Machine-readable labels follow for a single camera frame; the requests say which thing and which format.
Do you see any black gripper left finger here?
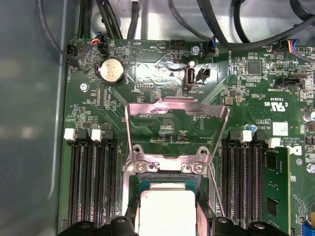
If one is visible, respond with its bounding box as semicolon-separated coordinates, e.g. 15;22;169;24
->
58;199;140;236

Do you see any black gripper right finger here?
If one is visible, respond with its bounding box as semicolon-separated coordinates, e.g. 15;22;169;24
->
196;194;291;236

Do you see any locking lever wire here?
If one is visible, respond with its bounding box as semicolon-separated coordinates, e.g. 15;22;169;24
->
207;162;227;219

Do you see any silver CPU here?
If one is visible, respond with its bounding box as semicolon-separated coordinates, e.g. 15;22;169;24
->
137;178;199;236

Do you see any metal socket cover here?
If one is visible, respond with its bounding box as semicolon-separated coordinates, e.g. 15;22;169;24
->
125;96;231;164

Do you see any CPU socket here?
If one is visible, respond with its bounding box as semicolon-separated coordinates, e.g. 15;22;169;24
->
122;145;217;236

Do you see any black RAM slot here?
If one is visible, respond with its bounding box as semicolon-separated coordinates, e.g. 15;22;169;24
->
232;129;253;231
90;128;108;229
77;128;95;229
101;128;120;229
63;128;83;229
246;130;267;231
220;129;241;231

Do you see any green RAM stick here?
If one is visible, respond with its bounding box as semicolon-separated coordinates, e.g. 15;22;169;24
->
262;146;291;236

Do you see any white square sticker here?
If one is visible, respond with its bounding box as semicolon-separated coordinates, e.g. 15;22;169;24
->
272;122;288;136

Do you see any metal USB port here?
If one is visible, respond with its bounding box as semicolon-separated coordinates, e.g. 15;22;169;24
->
183;65;197;90

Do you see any silver coin cell battery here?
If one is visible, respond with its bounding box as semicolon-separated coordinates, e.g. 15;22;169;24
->
94;58;126;86

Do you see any black PC case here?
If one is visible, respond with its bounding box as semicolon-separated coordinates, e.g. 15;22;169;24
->
0;0;315;236

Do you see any black square chip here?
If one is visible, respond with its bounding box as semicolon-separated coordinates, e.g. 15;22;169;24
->
247;61;261;75

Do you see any green motherboard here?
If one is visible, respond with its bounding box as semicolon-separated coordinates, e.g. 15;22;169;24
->
58;38;315;236

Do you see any black pin header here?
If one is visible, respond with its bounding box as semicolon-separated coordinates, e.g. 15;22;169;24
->
169;38;186;50

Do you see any thick black cable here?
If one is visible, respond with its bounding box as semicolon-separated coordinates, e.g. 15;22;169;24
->
201;0;315;50

